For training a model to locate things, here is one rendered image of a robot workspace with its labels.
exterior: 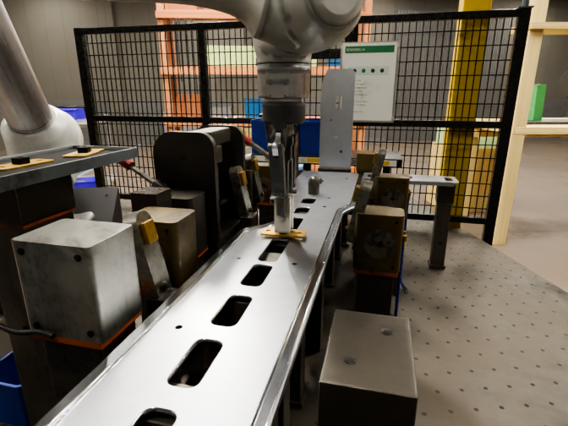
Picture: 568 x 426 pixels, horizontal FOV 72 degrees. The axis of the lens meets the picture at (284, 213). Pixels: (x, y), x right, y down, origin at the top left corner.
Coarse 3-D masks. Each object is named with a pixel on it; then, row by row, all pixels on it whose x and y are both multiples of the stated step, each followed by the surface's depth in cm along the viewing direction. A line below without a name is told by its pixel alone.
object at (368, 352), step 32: (352, 320) 41; (384, 320) 41; (352, 352) 36; (384, 352) 36; (320, 384) 33; (352, 384) 32; (384, 384) 32; (416, 384) 33; (320, 416) 34; (352, 416) 33; (384, 416) 32
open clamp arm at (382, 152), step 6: (384, 150) 104; (378, 156) 104; (384, 156) 104; (378, 162) 105; (378, 168) 105; (372, 174) 106; (378, 174) 106; (372, 180) 107; (372, 186) 107; (372, 192) 107; (372, 198) 108
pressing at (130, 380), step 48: (336, 192) 107; (240, 240) 72; (288, 240) 72; (192, 288) 54; (240, 288) 54; (288, 288) 54; (144, 336) 44; (192, 336) 44; (240, 336) 44; (288, 336) 44; (96, 384) 36; (144, 384) 37; (240, 384) 37
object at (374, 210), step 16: (368, 208) 76; (384, 208) 76; (400, 208) 76; (368, 224) 73; (384, 224) 72; (400, 224) 72; (368, 240) 74; (384, 240) 73; (400, 240) 73; (368, 256) 75; (384, 256) 74; (400, 256) 74; (368, 272) 76; (384, 272) 75; (400, 272) 76; (368, 288) 78; (384, 288) 77; (368, 304) 79; (384, 304) 78
